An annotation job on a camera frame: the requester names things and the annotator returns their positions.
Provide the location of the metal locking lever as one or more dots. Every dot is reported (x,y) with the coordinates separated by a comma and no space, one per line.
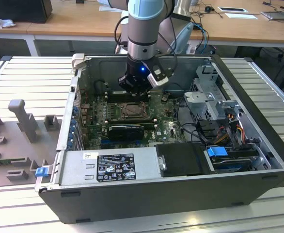
(136,117)
(132,103)

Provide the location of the silver CPU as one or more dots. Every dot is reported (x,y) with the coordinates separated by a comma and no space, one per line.
(134,109)

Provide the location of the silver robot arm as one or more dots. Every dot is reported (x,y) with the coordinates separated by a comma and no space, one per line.
(142,29)

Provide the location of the CPU socket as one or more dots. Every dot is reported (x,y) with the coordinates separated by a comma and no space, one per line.
(121,116)

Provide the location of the black graphics card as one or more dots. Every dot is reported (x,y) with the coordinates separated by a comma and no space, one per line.
(126,132)

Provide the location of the green motherboard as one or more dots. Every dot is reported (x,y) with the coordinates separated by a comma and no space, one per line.
(163,126)

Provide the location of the pale blue teach pendant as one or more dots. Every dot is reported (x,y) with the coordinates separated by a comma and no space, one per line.
(184,36)

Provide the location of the metal drive cage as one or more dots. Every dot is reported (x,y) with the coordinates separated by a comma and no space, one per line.
(205,99)

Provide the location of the wooden desk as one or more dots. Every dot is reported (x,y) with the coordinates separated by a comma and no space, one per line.
(71,24)

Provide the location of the black power supply label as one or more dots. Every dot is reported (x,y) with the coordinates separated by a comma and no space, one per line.
(115,167)

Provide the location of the black plastic shroud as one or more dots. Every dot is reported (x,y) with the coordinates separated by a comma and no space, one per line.
(180,159)

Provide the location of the black computer mouse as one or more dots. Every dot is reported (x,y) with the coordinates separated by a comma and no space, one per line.
(208,9)

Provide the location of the silver power supply unit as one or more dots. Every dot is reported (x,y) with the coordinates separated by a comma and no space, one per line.
(71,167)

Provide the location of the blue disk carrier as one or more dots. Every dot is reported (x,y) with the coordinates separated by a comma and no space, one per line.
(216,151)

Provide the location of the black open PC case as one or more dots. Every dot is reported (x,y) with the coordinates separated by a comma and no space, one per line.
(132,204)

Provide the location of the white paper sheet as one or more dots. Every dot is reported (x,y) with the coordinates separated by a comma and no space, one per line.
(242,16)

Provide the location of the grey parts rack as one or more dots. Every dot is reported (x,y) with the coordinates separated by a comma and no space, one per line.
(23,145)

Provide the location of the blue case latch clip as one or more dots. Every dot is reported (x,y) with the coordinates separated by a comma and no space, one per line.
(41,171)

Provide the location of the black box on desk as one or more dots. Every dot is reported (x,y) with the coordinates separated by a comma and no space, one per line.
(18,11)

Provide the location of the crumpled white paper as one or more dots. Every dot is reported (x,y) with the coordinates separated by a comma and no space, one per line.
(1,22)

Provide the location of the grey tablet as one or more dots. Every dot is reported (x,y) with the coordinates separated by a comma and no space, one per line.
(277,15)

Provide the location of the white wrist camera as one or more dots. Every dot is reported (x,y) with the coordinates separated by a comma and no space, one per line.
(156,77)

